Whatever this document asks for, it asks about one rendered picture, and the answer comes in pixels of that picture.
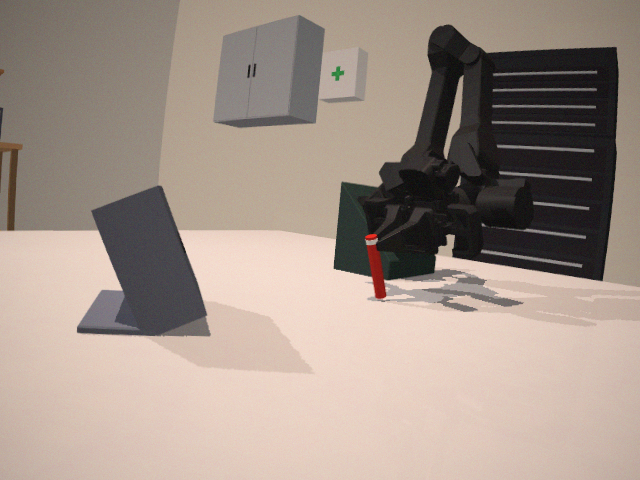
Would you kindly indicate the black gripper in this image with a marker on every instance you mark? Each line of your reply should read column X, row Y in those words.
column 421, row 229

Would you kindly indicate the dark grey sloped panel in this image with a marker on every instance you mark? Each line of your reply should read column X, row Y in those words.
column 160, row 290

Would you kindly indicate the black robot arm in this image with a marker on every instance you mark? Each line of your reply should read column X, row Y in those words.
column 424, row 173

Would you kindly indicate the red peg with white band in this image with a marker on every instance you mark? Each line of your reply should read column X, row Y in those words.
column 376, row 266

